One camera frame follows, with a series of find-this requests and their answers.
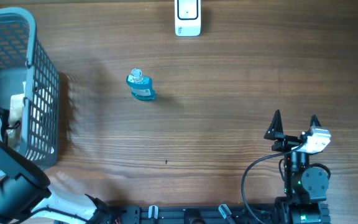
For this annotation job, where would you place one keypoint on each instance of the white box in basket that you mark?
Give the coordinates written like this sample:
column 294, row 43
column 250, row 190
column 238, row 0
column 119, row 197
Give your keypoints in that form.
column 15, row 119

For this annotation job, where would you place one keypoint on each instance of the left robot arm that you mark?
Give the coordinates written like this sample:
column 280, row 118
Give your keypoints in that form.
column 25, row 192

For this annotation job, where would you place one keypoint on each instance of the white barcode scanner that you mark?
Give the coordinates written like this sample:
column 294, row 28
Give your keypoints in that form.
column 187, row 18

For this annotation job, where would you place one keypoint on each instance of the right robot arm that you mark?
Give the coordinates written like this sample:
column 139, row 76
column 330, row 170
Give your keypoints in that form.
column 305, row 184

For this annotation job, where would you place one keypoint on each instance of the grey plastic mesh basket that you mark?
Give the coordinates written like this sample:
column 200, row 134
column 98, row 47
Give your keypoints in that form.
column 26, row 70

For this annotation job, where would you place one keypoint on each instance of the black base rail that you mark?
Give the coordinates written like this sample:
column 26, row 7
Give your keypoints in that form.
column 223, row 214

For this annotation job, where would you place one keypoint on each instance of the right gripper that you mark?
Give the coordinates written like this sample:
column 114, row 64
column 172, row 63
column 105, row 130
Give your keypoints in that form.
column 275, row 132

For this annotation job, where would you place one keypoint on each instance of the blue mouthwash bottle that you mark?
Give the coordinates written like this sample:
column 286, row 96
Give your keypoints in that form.
column 141, row 85

